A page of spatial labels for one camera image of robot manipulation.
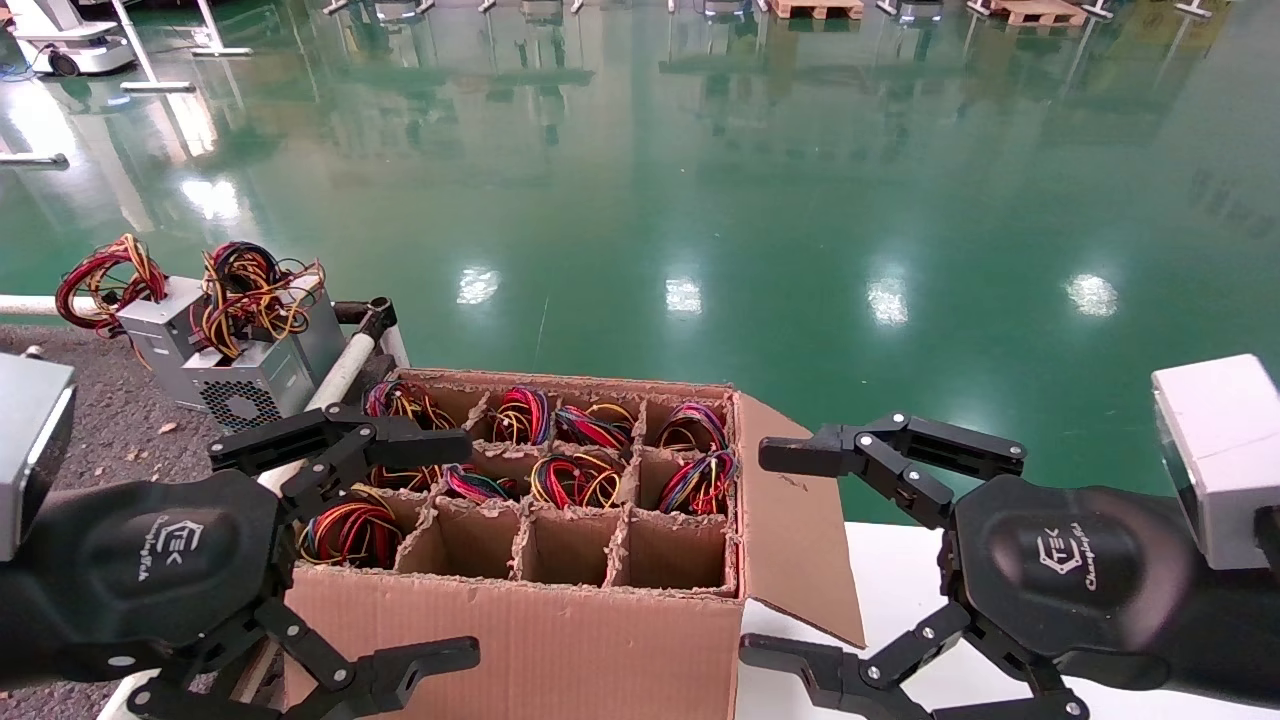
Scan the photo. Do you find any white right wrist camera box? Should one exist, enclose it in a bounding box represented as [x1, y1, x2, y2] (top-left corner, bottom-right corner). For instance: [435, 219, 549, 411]
[1150, 353, 1280, 572]

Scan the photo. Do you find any grey felt table mat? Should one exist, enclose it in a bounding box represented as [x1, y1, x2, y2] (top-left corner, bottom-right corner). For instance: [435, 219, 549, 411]
[0, 322, 336, 720]

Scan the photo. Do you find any black pipe corner connector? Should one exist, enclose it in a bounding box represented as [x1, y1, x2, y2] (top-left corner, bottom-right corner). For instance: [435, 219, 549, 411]
[333, 297, 398, 348]

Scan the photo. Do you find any white wheeled robot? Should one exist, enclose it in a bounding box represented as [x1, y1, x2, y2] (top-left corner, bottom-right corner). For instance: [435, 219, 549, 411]
[5, 0, 138, 78]

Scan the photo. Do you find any grey power supply with cables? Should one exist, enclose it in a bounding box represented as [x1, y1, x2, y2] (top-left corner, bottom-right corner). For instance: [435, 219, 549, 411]
[528, 453, 623, 511]
[553, 402, 638, 453]
[657, 449, 741, 518]
[180, 242, 348, 441]
[368, 462, 446, 493]
[655, 402, 731, 453]
[440, 463, 521, 504]
[54, 234, 208, 413]
[490, 386, 553, 447]
[297, 483, 406, 571]

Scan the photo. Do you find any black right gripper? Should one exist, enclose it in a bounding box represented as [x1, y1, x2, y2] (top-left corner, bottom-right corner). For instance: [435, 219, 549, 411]
[738, 410, 1198, 720]

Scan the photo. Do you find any cardboard cell divider grid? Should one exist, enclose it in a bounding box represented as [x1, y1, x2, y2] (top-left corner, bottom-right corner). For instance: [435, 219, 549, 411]
[345, 385, 742, 598]

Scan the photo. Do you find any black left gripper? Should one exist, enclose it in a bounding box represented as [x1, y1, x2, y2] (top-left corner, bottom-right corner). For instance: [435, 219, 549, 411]
[0, 403, 482, 720]

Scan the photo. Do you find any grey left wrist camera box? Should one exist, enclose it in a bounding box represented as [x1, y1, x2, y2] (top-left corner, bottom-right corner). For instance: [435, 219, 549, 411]
[0, 352, 77, 561]

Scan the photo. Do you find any large brown cardboard box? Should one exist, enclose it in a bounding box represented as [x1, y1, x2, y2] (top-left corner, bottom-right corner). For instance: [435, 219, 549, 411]
[283, 368, 867, 720]

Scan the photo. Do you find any wooden pallet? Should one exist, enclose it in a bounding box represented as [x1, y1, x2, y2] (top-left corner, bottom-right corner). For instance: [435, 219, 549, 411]
[988, 0, 1088, 28]
[768, 0, 865, 21]

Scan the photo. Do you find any wire bundle at lower right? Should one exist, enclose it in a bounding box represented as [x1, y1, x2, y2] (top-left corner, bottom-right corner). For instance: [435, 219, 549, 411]
[362, 380, 459, 433]

